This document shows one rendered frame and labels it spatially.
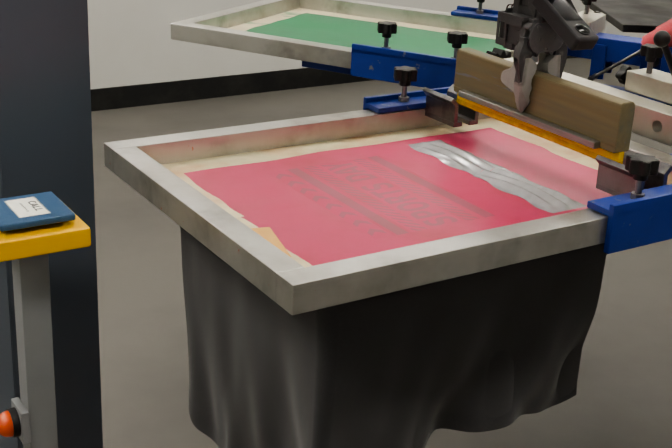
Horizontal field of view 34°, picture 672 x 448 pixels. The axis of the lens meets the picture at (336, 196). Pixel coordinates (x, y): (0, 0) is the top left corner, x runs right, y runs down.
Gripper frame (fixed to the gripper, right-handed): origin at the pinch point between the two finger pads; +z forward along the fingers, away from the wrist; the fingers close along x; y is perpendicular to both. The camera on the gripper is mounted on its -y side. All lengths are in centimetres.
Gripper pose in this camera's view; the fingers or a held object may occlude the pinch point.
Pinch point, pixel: (535, 104)
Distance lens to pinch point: 176.7
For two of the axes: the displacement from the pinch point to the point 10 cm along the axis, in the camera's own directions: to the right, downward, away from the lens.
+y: -5.3, -3.1, 7.9
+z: -0.5, 9.4, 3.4
